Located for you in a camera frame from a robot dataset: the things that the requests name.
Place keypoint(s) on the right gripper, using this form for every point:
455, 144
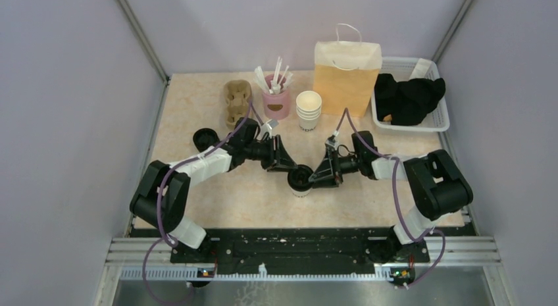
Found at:
329, 173

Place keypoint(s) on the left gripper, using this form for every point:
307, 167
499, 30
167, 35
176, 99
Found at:
279, 160

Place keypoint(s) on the black plastic cup lid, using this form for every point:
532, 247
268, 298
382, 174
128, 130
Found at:
298, 178

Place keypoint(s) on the white paper coffee cup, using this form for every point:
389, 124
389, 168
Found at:
303, 193

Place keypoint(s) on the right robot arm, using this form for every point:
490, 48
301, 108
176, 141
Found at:
436, 184

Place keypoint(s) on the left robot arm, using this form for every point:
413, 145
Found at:
161, 196

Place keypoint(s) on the brown paper takeout bag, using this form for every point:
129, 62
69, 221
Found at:
346, 71

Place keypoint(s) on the pink straw holder cup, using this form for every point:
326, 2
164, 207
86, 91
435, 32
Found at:
277, 106

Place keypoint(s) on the stack of white paper cups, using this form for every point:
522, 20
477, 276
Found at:
308, 107

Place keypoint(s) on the stack of black lids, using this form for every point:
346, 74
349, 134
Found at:
203, 138

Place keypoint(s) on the brown pulp cup carrier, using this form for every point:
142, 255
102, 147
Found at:
237, 94

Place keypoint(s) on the black cloth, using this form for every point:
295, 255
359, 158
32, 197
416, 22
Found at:
406, 103

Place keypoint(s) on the white plastic basket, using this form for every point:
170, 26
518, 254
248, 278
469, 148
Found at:
404, 69

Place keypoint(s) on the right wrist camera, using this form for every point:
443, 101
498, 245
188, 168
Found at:
331, 142

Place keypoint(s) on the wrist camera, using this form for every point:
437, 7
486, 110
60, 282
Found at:
331, 142
267, 129

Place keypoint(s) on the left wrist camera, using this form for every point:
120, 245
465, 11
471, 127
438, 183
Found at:
267, 129

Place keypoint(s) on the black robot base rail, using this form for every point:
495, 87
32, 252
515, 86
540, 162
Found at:
301, 251

